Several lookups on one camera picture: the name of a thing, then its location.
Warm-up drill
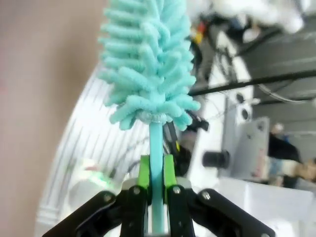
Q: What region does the black round knob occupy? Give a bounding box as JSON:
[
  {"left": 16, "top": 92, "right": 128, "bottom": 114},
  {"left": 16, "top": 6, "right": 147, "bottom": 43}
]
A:
[{"left": 203, "top": 150, "right": 231, "bottom": 169}]

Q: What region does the white ribbed plastic basket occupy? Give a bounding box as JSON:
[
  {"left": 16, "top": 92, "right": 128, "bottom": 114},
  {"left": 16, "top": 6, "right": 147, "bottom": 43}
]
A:
[{"left": 37, "top": 63, "right": 151, "bottom": 237}]

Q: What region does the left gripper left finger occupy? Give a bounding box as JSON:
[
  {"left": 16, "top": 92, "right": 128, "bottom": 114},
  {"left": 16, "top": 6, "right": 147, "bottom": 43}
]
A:
[{"left": 41, "top": 154, "right": 152, "bottom": 237}]

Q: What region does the black cable with yellow tag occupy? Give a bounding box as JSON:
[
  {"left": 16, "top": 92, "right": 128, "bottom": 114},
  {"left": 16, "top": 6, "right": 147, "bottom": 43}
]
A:
[{"left": 164, "top": 120, "right": 180, "bottom": 155}]

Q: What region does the long black metal bar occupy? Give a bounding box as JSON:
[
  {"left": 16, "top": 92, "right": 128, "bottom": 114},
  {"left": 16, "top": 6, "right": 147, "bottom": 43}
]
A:
[{"left": 189, "top": 70, "right": 316, "bottom": 96}]

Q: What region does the grey metal mount plate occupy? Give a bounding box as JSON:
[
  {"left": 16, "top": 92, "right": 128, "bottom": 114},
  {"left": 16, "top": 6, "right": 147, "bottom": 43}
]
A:
[{"left": 240, "top": 117, "right": 270, "bottom": 178}]

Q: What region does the seated bystander in black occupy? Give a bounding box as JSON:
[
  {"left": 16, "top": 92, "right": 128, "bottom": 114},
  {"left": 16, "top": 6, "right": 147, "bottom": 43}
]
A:
[{"left": 268, "top": 122, "right": 303, "bottom": 186}]

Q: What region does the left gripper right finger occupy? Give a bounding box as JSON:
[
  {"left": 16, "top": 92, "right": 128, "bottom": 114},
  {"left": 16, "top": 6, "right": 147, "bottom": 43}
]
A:
[{"left": 164, "top": 154, "right": 276, "bottom": 237}]

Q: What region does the teal microfibre duster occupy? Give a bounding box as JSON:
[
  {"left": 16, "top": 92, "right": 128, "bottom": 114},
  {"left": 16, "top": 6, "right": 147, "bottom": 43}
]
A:
[{"left": 97, "top": 0, "right": 201, "bottom": 235}]

